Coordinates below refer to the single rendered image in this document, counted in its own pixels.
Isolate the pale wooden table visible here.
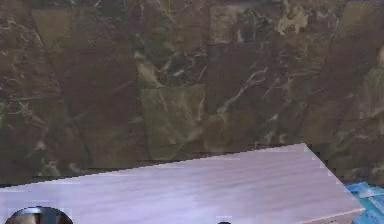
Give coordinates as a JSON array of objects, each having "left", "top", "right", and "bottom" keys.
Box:
[{"left": 0, "top": 143, "right": 366, "bottom": 224}]

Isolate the blue patterned cloth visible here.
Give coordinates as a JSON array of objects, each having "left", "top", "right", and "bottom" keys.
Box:
[{"left": 344, "top": 181, "right": 384, "bottom": 224}]

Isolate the dark round metal object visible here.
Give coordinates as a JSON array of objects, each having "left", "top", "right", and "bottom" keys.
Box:
[{"left": 4, "top": 206, "right": 75, "bottom": 224}]

